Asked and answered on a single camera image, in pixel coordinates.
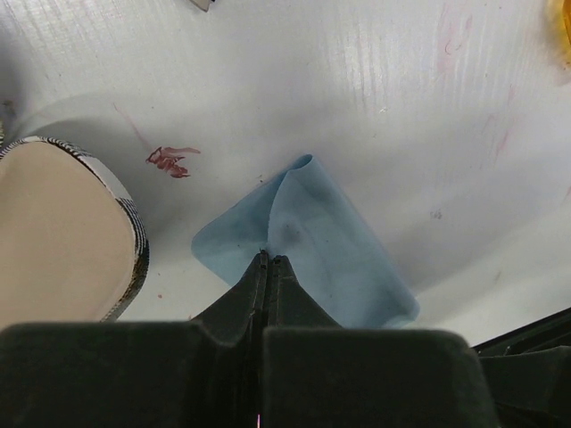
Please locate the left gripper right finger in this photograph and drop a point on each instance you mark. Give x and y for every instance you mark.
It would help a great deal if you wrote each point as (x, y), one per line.
(335, 377)

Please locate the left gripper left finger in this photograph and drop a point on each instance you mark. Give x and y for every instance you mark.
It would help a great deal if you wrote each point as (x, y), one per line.
(195, 373)

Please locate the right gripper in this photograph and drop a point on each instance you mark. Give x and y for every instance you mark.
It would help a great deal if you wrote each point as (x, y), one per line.
(528, 373)

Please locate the blue cleaning cloth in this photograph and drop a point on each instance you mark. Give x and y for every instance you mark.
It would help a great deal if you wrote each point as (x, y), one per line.
(303, 214)

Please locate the plaid glasses case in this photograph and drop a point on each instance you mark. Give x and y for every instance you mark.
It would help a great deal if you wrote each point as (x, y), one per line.
(73, 247)

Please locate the orange sunglasses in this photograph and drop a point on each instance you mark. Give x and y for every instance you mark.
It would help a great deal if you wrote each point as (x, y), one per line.
(558, 22)

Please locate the black round sunglasses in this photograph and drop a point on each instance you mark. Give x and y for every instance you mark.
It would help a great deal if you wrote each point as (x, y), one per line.
(203, 5)

